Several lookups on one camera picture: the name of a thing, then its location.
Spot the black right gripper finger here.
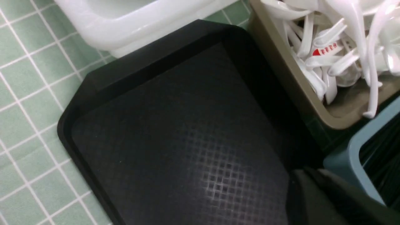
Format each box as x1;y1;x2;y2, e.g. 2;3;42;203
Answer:
286;167;400;225

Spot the blue plastic chopstick bin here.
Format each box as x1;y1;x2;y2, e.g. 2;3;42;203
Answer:
323;97;400;205

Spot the black chopsticks bundle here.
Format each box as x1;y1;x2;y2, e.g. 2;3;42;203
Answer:
359;116;400;210

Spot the tan plastic spoon bin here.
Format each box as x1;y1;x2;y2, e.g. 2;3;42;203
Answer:
248;0;400;130

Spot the black serving tray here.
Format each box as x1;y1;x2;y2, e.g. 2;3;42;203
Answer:
57;20;324;225

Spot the white spoon red label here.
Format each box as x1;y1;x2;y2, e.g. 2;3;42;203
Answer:
304;40;346;68

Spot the large white plastic tub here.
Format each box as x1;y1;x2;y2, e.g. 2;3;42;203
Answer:
55;0;234;58

